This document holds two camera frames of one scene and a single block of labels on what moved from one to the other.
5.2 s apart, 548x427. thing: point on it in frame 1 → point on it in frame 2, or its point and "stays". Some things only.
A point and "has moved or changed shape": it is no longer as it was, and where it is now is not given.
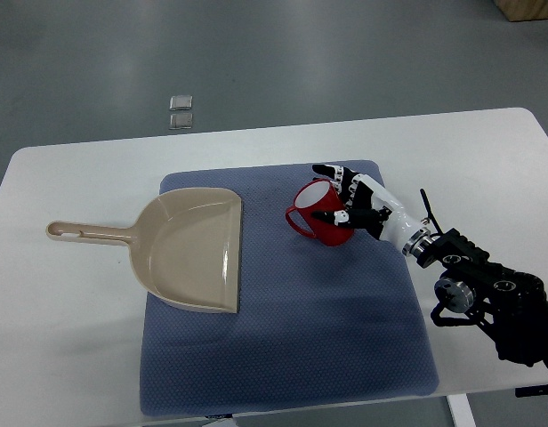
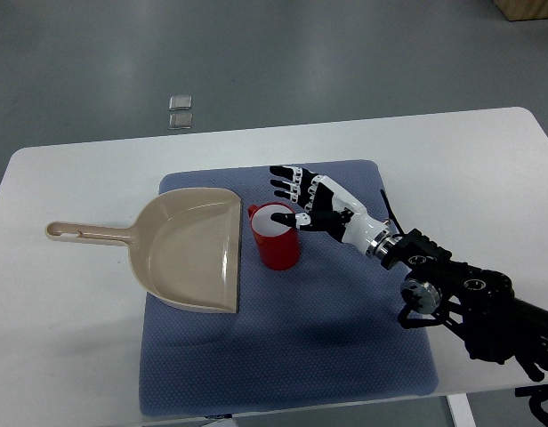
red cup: [316, 196] has moved or changed shape
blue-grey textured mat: [316, 324] stays
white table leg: [461, 410] stays
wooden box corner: [529, 10] stays
